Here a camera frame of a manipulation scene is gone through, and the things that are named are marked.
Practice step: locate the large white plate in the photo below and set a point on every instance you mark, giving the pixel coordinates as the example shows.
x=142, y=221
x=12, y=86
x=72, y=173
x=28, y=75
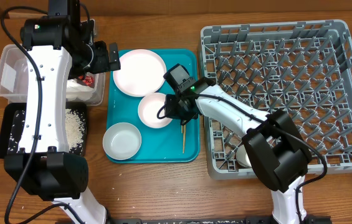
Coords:
x=141, y=73

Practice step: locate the clear plastic waste bin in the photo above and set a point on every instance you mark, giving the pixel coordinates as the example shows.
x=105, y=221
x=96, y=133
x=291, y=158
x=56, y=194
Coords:
x=14, y=81

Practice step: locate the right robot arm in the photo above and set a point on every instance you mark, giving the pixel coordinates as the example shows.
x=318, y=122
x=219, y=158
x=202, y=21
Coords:
x=280, y=158

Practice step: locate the grey shallow bowl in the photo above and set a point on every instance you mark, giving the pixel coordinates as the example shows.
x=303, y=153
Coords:
x=121, y=141

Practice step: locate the grey dishwasher rack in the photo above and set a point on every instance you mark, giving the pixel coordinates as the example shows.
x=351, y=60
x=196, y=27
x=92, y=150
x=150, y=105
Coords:
x=303, y=68

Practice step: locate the black rectangular tray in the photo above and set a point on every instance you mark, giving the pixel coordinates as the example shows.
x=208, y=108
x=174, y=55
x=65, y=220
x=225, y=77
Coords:
x=8, y=119

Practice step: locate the red white wrapper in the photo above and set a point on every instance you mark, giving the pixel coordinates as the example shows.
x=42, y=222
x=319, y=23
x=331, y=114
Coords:
x=87, y=80

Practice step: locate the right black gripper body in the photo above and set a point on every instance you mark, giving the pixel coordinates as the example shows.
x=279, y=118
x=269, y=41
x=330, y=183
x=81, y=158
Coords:
x=174, y=109

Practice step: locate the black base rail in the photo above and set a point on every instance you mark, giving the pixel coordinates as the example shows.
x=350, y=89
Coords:
x=247, y=220

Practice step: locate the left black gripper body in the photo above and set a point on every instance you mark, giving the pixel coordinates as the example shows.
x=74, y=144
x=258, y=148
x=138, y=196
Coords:
x=94, y=58

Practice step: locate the teal serving tray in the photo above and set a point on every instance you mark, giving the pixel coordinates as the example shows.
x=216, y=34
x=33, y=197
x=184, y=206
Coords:
x=163, y=145

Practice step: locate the pink rice bowl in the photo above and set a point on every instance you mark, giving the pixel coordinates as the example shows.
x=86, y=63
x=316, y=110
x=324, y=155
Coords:
x=148, y=109

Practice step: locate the small white cup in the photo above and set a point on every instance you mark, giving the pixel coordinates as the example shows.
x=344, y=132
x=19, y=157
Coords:
x=242, y=157

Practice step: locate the short wooden chopstick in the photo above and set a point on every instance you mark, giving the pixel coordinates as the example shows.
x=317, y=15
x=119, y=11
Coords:
x=184, y=139

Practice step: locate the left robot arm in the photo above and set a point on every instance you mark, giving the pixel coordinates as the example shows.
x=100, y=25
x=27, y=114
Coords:
x=57, y=46

